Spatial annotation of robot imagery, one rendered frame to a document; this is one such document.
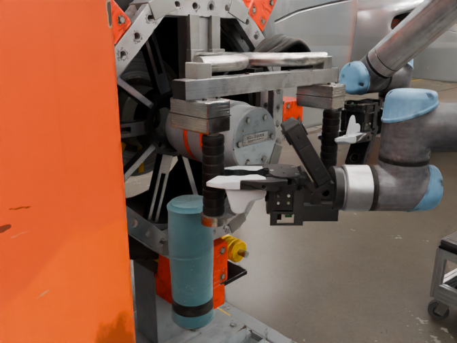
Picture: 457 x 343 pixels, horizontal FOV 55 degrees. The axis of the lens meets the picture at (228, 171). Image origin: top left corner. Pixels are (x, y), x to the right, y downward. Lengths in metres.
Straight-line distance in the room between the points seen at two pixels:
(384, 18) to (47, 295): 3.07
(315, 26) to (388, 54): 0.52
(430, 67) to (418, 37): 2.31
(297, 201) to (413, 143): 0.19
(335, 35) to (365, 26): 1.73
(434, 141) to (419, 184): 0.07
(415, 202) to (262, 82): 0.32
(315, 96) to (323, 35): 0.63
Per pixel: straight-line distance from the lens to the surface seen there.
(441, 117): 0.71
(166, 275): 1.04
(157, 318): 1.25
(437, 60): 3.29
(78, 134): 0.37
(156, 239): 0.94
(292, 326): 1.77
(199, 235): 0.83
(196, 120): 0.67
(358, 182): 0.70
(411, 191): 0.73
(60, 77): 0.36
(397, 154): 0.71
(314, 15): 1.50
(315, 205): 0.71
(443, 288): 1.86
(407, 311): 1.96
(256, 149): 0.86
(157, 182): 1.03
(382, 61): 1.03
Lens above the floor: 1.04
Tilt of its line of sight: 17 degrees down
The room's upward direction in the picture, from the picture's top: straight up
